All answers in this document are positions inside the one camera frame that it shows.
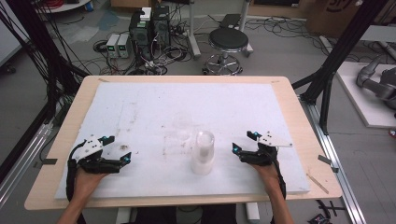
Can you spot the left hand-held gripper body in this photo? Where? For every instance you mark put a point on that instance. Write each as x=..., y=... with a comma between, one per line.
x=90, y=149

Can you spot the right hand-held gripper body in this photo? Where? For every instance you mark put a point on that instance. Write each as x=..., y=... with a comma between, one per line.
x=263, y=157

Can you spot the stack of clear plastic cups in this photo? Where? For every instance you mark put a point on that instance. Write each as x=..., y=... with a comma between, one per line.
x=204, y=152

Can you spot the person's right hand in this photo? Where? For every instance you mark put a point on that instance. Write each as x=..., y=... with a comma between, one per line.
x=268, y=177

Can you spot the person's left hand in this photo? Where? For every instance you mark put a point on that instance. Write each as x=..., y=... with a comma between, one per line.
x=87, y=183

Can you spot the black tape strip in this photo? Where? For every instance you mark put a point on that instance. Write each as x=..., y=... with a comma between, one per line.
x=49, y=161

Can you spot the light wooden table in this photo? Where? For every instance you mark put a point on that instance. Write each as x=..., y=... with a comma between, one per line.
x=308, y=130

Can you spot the white table leg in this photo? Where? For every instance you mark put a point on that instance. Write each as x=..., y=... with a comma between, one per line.
x=252, y=213
x=122, y=216

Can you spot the thin wooden stick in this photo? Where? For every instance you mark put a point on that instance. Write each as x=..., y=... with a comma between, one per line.
x=317, y=183

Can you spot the grey tape strip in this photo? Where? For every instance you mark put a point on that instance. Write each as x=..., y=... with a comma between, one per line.
x=324, y=159

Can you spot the person's dark trousers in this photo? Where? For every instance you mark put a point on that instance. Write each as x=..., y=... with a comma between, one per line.
x=149, y=216

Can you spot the white foam mat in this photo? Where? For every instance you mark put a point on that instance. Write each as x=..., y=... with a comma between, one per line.
x=186, y=99

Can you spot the grey power supply unit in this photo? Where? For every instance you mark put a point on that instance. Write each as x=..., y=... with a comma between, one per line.
x=124, y=45
x=112, y=45

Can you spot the electronic equipment boxes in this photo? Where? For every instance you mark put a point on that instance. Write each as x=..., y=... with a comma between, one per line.
x=162, y=60

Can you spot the black round stool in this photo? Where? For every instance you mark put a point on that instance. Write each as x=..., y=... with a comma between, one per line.
x=228, y=39

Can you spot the black computer tower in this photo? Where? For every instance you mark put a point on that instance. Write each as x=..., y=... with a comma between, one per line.
x=140, y=34
x=162, y=28

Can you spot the white floor board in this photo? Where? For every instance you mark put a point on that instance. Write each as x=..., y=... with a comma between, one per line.
x=364, y=105

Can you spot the white metal stand leg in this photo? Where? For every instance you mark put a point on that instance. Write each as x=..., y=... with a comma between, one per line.
x=245, y=18
x=193, y=34

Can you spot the small white box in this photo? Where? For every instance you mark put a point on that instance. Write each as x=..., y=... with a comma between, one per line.
x=145, y=14

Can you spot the blue tape roll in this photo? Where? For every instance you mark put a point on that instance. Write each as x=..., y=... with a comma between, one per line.
x=89, y=6

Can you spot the white round table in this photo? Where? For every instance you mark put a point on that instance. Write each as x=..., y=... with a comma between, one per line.
x=65, y=6

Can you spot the brown cardboard box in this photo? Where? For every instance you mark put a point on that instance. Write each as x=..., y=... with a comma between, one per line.
x=342, y=15

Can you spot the aluminium floor rail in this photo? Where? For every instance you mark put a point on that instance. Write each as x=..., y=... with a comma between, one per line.
x=336, y=168
x=21, y=161

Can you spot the black metal frame post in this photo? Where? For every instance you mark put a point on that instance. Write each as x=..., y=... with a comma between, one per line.
x=339, y=53
x=40, y=46

